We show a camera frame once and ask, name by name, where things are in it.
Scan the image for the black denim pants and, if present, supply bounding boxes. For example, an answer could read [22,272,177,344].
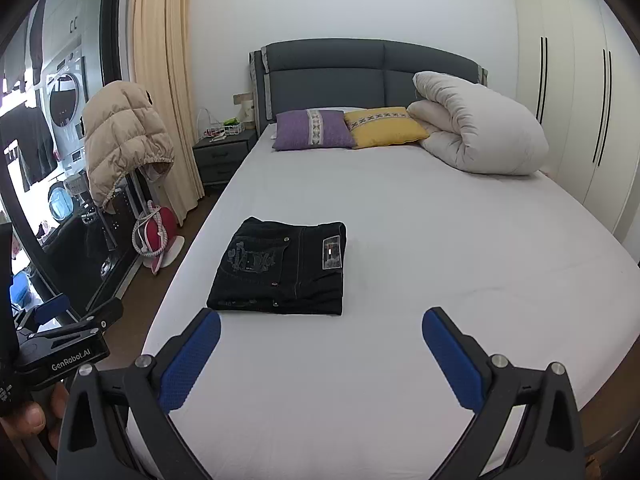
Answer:
[206,217,347,316]

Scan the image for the person's left hand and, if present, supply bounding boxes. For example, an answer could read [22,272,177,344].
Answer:
[1,382,68,453]

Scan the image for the red and white bag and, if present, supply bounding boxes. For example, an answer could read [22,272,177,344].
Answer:
[131,200,186,275]

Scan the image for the white bed mattress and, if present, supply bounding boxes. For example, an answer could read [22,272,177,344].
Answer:
[144,134,639,479]

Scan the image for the dark grey nightstand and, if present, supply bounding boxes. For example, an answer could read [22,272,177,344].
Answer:
[193,129,258,193]

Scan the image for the beige puffer jacket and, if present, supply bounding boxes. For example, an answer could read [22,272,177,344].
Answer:
[81,80,175,209]

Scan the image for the folded white duvet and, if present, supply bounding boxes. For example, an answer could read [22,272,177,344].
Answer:
[407,72,549,176]

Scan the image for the items on nightstand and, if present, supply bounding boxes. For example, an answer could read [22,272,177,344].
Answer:
[195,107,244,140]

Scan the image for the yellow patterned pillow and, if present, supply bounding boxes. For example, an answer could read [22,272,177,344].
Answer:
[344,106,428,148]

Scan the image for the purple patterned pillow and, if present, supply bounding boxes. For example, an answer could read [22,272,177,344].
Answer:
[273,108,356,152]

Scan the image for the dark grey padded headboard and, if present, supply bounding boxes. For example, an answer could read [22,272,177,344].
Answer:
[248,38,488,132]

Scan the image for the beige curtain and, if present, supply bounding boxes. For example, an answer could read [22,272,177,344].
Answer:
[129,0,204,221]

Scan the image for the white wardrobe with black handles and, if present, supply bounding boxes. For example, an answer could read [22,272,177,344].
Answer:
[515,0,639,232]

